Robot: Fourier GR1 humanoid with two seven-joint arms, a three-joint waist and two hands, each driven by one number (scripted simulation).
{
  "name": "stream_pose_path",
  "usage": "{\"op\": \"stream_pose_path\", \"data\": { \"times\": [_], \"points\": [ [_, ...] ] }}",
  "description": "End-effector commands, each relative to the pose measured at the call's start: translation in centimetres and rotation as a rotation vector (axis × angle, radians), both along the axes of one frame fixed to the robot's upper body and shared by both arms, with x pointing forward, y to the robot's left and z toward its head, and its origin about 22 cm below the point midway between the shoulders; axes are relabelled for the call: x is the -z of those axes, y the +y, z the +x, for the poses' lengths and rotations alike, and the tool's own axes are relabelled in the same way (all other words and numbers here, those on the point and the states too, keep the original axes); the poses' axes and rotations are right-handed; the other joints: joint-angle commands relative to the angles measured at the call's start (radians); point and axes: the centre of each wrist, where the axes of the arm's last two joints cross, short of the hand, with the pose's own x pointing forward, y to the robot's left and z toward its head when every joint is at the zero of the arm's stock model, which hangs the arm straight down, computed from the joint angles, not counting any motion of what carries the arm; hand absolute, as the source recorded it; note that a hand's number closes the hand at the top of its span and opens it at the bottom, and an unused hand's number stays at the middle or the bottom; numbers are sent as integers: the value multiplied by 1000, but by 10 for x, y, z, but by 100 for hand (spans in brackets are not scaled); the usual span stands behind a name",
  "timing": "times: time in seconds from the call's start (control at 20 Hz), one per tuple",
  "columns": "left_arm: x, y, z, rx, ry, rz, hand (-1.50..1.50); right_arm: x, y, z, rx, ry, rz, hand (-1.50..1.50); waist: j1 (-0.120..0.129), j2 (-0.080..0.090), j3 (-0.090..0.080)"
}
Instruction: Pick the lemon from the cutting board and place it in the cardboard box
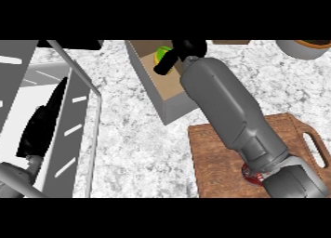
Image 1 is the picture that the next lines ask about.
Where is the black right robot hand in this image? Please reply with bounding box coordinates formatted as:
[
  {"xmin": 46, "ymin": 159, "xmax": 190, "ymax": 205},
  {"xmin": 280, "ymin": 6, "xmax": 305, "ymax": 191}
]
[{"xmin": 151, "ymin": 40, "xmax": 207, "ymax": 76}]

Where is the yellow-green lemon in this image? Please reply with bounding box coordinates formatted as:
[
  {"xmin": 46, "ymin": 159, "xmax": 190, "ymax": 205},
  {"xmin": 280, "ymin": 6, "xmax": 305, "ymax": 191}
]
[{"xmin": 154, "ymin": 46, "xmax": 174, "ymax": 63}]

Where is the cardboard box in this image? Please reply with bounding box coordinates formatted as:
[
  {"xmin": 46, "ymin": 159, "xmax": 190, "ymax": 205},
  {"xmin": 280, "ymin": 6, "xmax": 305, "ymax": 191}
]
[{"xmin": 123, "ymin": 40, "xmax": 202, "ymax": 126}]

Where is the brown wooden cutting board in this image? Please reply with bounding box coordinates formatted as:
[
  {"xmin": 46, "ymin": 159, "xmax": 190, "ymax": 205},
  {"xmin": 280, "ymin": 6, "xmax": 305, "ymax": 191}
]
[{"xmin": 185, "ymin": 112, "xmax": 331, "ymax": 199}]

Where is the brown wooden object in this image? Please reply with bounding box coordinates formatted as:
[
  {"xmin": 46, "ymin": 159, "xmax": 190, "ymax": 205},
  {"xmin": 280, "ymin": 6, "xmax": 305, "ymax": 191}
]
[{"xmin": 210, "ymin": 40, "xmax": 250, "ymax": 46}]

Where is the black flat object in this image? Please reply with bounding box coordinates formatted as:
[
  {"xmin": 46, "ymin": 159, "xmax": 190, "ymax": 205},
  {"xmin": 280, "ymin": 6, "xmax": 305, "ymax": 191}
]
[{"xmin": 35, "ymin": 40, "xmax": 104, "ymax": 51}]

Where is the grey pot with brown rim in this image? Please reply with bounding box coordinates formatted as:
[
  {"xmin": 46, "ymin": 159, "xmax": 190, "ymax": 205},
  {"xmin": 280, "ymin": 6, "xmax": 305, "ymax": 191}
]
[{"xmin": 274, "ymin": 40, "xmax": 331, "ymax": 61}]

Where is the grey metal dish rack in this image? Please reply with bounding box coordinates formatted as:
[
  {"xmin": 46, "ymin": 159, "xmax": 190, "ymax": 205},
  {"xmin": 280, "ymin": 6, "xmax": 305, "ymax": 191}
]
[{"xmin": 0, "ymin": 40, "xmax": 103, "ymax": 199}]

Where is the red round object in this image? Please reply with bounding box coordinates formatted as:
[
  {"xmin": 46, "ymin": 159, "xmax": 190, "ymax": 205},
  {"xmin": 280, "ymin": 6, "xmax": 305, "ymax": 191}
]
[{"xmin": 240, "ymin": 164, "xmax": 265, "ymax": 187}]

